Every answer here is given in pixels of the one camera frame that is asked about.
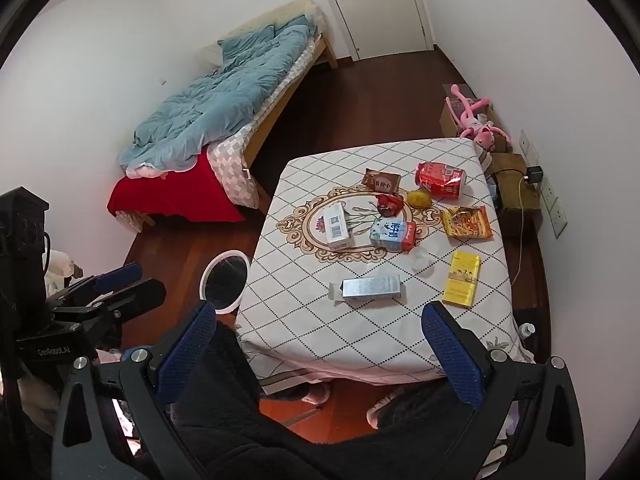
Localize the white wall socket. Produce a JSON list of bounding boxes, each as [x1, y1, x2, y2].
[[536, 175, 569, 239], [518, 130, 540, 162]]

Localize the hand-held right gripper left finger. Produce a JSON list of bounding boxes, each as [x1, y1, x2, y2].
[[52, 300, 218, 480]]

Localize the white door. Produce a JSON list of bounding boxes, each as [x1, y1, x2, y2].
[[315, 0, 428, 61]]

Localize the dark wooden box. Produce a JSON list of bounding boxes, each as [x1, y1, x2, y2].
[[487, 152, 543, 226]]

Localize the pink slipper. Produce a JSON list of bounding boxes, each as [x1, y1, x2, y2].
[[262, 380, 331, 406], [366, 390, 416, 430]]

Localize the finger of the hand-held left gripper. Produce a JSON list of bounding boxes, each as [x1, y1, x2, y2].
[[75, 279, 167, 333], [64, 262, 144, 307]]

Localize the clear plastic cup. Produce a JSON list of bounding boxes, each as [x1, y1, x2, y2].
[[409, 247, 436, 273]]

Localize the orange snack packet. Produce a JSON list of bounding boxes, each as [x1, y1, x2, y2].
[[441, 205, 494, 241]]

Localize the yellow flat box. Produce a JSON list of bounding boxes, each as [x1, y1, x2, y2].
[[443, 251, 482, 307]]

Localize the blue white milk carton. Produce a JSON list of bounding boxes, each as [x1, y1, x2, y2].
[[369, 217, 417, 252]]

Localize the red soda can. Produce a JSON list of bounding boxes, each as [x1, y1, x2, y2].
[[415, 161, 467, 201]]

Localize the pink plush toy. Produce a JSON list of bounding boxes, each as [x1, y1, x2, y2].
[[450, 84, 516, 153]]

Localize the white cardboard box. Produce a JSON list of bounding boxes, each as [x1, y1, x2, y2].
[[321, 202, 356, 252]]

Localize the small red wrapper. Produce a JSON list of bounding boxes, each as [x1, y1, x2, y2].
[[376, 193, 405, 217]]

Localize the pink checked bed sheet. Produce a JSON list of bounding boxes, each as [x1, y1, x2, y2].
[[207, 35, 321, 211]]

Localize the silver cardboard box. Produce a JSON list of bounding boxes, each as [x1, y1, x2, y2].
[[328, 275, 405, 306]]

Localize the white pillow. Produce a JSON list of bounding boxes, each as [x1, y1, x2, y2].
[[200, 40, 226, 68]]

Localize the thin white cable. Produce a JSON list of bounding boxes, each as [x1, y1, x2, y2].
[[510, 175, 531, 286]]

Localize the brown snack packet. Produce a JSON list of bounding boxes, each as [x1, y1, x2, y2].
[[362, 168, 402, 195]]

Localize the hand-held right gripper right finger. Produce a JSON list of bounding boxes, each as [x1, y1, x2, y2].
[[421, 301, 587, 480]]

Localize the white checked tablecloth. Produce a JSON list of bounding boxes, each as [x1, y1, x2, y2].
[[235, 138, 536, 386]]

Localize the brown cardboard box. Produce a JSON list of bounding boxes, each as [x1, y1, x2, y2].
[[440, 97, 501, 137]]

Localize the pale cloth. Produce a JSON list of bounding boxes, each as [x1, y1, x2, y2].
[[45, 250, 83, 296]]

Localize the white round waste bin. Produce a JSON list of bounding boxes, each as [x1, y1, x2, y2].
[[199, 250, 250, 316]]

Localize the person's black fleece pants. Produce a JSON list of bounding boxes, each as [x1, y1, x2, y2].
[[170, 320, 501, 480]]

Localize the blue duvet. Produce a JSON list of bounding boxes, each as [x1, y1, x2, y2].
[[117, 16, 317, 173]]

